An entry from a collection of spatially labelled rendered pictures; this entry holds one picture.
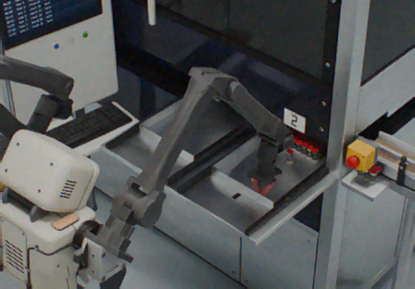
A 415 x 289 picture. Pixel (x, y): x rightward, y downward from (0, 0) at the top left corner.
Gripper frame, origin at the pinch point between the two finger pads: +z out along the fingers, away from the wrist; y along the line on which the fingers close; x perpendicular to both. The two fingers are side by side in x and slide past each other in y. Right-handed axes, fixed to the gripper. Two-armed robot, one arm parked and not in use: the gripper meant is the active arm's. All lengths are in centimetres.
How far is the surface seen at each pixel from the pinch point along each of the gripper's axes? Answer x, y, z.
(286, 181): -0.5, 12.6, -0.8
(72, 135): 76, -12, 9
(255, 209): -1.6, -4.1, 2.5
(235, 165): 17.0, 7.7, 0.0
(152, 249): 76, 36, 84
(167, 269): 63, 32, 85
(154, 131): 48.7, 1.2, -0.3
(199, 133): 37.6, 12.2, -0.9
